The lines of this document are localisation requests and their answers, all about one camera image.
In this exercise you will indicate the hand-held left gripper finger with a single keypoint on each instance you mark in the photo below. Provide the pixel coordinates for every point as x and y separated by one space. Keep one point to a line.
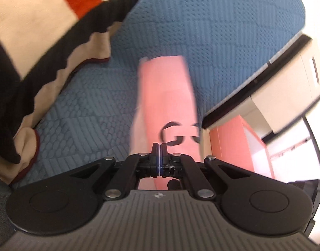
156 159
162 159

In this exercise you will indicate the pink printed cloth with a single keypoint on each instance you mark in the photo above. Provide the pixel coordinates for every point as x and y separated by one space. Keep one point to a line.
165 96

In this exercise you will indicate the blue textured bedspread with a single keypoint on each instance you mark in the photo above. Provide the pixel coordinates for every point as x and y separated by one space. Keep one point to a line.
214 31

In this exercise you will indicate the white cabinet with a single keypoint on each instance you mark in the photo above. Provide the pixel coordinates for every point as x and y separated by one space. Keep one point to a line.
288 89

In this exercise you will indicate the grey cloth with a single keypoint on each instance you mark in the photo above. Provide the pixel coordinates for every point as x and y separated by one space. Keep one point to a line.
0 201

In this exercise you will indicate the striped beige black orange blanket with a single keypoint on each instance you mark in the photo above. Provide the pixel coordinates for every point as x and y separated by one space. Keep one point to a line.
32 18

